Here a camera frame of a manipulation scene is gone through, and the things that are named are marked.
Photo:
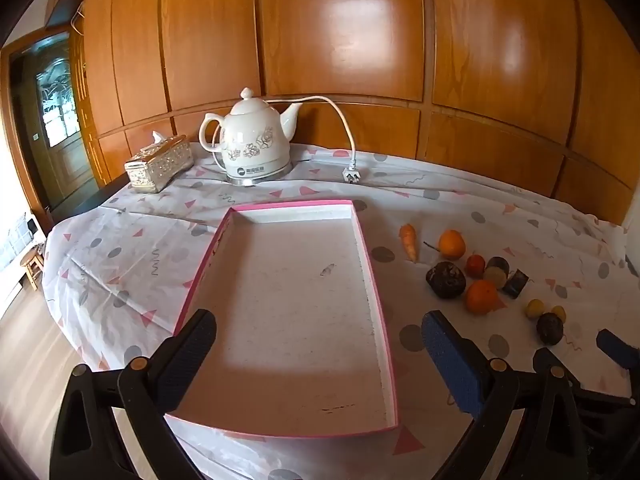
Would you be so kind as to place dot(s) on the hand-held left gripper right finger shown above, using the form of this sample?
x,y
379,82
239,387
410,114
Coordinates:
x,y
452,360

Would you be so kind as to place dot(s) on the small dark round fruit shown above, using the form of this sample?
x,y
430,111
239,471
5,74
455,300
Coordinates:
x,y
550,329

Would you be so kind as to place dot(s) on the white sofa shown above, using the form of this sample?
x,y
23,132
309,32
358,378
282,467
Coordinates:
x,y
10,245

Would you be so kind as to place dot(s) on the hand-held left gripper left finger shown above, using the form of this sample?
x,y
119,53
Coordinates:
x,y
187,360

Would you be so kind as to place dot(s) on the pink shallow cardboard box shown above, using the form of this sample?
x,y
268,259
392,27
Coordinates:
x,y
290,310

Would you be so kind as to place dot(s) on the wooden door with glass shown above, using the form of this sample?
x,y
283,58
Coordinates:
x,y
55,110

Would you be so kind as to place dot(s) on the dark table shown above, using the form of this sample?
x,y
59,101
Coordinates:
x,y
85,200

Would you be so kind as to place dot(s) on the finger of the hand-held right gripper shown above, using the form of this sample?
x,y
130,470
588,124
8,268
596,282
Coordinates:
x,y
542,357
617,347

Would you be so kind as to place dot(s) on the white ceramic electric kettle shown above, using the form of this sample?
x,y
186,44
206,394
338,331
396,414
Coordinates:
x,y
255,140

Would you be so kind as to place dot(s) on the white patterned tablecloth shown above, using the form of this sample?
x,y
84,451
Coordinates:
x,y
125,260

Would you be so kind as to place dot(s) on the large dark wrinkled fruit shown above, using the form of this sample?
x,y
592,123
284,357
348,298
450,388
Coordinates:
x,y
445,280

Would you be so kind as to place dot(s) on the orange with stem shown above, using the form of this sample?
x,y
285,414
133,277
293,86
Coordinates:
x,y
452,245

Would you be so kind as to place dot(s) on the small carrot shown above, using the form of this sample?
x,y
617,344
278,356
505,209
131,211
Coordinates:
x,y
409,242

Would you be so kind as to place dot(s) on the small yellow fruit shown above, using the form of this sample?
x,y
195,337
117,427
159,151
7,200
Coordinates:
x,y
534,309
559,313

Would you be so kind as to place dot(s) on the small red tomato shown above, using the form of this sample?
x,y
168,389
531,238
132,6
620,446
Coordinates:
x,y
475,265

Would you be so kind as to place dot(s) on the small wooden stool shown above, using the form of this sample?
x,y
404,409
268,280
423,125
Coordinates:
x,y
32,262

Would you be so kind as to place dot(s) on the purple sweet potato chunk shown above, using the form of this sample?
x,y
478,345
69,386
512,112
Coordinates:
x,y
497,267
516,284

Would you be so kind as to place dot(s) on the ornate silver tissue box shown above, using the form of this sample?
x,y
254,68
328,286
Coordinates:
x,y
160,165

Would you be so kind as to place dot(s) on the stemless orange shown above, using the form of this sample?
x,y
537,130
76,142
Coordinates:
x,y
482,297

